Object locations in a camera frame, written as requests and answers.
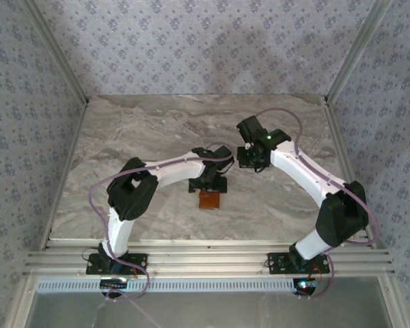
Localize brown leather card holder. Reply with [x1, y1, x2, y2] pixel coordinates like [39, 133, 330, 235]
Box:
[197, 190, 223, 210]

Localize grey metal panel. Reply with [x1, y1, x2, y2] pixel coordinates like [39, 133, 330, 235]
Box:
[23, 290, 397, 328]

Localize small controller circuit board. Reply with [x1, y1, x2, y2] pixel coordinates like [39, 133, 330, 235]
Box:
[292, 278, 319, 295]
[100, 277, 128, 290]

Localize aluminium side rail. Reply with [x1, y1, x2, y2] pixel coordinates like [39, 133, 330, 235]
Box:
[323, 98, 377, 249]
[39, 100, 90, 252]

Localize aluminium front frame rails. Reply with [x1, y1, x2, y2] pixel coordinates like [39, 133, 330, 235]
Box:
[23, 238, 396, 277]

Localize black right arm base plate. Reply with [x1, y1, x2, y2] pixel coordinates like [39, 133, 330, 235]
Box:
[266, 251, 330, 274]

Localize slotted grey cable duct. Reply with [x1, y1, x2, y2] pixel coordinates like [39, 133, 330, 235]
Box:
[36, 277, 297, 294]

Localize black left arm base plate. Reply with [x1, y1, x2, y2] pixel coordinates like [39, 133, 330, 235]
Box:
[85, 253, 148, 275]

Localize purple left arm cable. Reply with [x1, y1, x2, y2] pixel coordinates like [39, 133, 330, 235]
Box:
[90, 143, 235, 302]

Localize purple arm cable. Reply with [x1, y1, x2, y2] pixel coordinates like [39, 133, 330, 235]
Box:
[90, 143, 235, 302]
[256, 108, 380, 301]

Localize aluminium corner post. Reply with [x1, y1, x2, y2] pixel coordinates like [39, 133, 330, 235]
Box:
[327, 0, 394, 102]
[20, 0, 90, 104]

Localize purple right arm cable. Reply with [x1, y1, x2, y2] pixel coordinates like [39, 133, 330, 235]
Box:
[256, 108, 380, 301]

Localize thin white cable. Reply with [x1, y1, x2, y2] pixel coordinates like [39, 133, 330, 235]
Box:
[128, 299, 161, 328]

